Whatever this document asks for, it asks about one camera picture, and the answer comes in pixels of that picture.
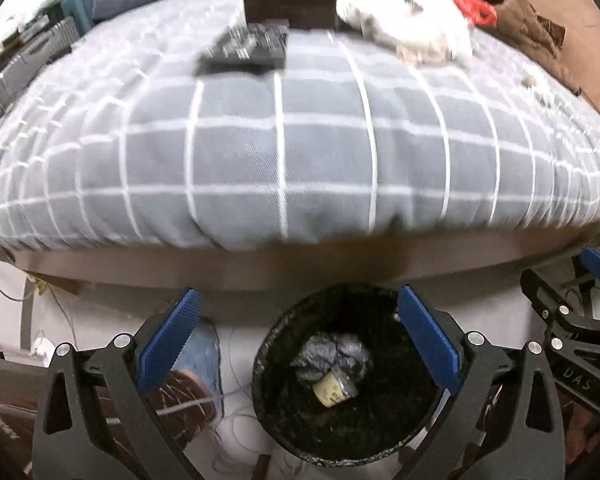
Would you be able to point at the grey crumpled wrapper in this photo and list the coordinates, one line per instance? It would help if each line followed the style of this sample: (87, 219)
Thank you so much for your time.
(330, 355)

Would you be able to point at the black trash bin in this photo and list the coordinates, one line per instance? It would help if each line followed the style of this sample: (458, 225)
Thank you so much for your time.
(380, 435)

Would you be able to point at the white cardboard box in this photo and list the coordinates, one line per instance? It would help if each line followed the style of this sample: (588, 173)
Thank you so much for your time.
(415, 15)

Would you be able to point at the teal suitcase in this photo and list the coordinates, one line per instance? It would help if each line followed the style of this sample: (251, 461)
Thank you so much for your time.
(80, 2)

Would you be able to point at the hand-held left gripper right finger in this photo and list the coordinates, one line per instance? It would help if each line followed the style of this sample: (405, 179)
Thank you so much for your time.
(430, 340)

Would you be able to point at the bed with grey checked sheet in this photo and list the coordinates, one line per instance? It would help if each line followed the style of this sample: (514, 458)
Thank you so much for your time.
(280, 160)

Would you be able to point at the grey suitcase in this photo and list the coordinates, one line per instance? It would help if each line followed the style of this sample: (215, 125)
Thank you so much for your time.
(20, 65)

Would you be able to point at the black rectangular packet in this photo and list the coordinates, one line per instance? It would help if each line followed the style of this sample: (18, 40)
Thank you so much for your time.
(245, 50)

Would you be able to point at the wooden headboard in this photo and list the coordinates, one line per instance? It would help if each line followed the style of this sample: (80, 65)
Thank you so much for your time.
(580, 35)

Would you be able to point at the brown fleece coat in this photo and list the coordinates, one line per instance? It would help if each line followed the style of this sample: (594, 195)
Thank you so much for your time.
(520, 15)

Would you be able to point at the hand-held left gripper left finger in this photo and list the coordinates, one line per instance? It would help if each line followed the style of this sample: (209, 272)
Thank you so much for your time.
(172, 340)

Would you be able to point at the red plastic bag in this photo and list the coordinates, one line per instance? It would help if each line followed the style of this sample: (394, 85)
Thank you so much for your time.
(475, 7)

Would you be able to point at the cream plastic cup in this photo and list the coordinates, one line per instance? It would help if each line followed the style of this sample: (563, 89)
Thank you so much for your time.
(332, 390)

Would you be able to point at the dark brown box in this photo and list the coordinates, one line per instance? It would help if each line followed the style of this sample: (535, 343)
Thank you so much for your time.
(287, 10)

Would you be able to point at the brown patterned pants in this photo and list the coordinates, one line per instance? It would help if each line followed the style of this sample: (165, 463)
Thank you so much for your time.
(190, 402)

